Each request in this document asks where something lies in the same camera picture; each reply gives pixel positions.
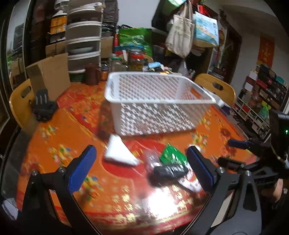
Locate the green snack packet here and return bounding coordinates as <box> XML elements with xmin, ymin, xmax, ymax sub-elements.
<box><xmin>159</xmin><ymin>144</ymin><xmax>188</xmax><ymax>165</ymax></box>

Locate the dark knitted cloth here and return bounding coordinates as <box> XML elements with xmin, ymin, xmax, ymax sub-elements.
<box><xmin>148</xmin><ymin>164</ymin><xmax>189</xmax><ymax>187</ymax></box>

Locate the white tissue pack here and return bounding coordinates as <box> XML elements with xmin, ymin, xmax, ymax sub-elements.
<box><xmin>104</xmin><ymin>135</ymin><xmax>141</xmax><ymax>166</ymax></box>

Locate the white red printed packet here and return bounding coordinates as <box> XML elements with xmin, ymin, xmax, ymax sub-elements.
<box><xmin>178</xmin><ymin>165</ymin><xmax>202</xmax><ymax>192</ymax></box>

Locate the right wooden chair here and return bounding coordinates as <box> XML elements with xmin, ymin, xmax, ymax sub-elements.
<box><xmin>195</xmin><ymin>73</ymin><xmax>236</xmax><ymax>108</ymax></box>

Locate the wooden chair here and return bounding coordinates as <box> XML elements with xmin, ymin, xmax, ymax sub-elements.
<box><xmin>9</xmin><ymin>79</ymin><xmax>39</xmax><ymax>137</ymax></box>
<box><xmin>195</xmin><ymin>73</ymin><xmax>236</xmax><ymax>108</ymax></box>

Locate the low shelf with items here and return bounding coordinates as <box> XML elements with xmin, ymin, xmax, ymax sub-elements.
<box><xmin>233</xmin><ymin>65</ymin><xmax>288</xmax><ymax>140</ymax></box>

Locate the clear plastic bag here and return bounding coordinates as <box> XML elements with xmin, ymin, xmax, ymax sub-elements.
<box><xmin>144</xmin><ymin>149</ymin><xmax>162</xmax><ymax>173</ymax></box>

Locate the red floral table cover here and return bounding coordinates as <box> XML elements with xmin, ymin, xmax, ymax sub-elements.
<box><xmin>16</xmin><ymin>82</ymin><xmax>256</xmax><ymax>232</ymax></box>

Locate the black phone stand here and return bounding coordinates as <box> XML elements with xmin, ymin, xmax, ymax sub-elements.
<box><xmin>32</xmin><ymin>89</ymin><xmax>58</xmax><ymax>122</ymax></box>

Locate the white perforated plastic basket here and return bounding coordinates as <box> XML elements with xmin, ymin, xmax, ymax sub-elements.
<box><xmin>104</xmin><ymin>71</ymin><xmax>224</xmax><ymax>136</ymax></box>

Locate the left wooden chair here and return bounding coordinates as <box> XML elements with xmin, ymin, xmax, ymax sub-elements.
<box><xmin>9</xmin><ymin>79</ymin><xmax>39</xmax><ymax>137</ymax></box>

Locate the light blue printed bag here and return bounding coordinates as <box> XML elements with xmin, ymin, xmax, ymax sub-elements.
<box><xmin>193</xmin><ymin>12</ymin><xmax>219</xmax><ymax>48</ymax></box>

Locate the beige canvas tote bag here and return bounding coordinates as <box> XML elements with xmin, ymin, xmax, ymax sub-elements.
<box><xmin>166</xmin><ymin>1</ymin><xmax>194</xmax><ymax>59</ymax></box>

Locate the cardboard box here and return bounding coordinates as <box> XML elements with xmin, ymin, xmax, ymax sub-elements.
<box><xmin>26</xmin><ymin>53</ymin><xmax>71</xmax><ymax>101</ymax></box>

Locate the red lid glass jar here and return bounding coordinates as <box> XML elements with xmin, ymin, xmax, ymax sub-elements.
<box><xmin>128</xmin><ymin>49</ymin><xmax>144</xmax><ymax>71</ymax></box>

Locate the brown ceramic pitcher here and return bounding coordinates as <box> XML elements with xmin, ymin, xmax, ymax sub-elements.
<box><xmin>85</xmin><ymin>64</ymin><xmax>101</xmax><ymax>86</ymax></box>

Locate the white plastic drawer tower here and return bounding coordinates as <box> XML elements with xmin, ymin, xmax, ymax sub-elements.
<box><xmin>65</xmin><ymin>1</ymin><xmax>105</xmax><ymax>74</ymax></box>

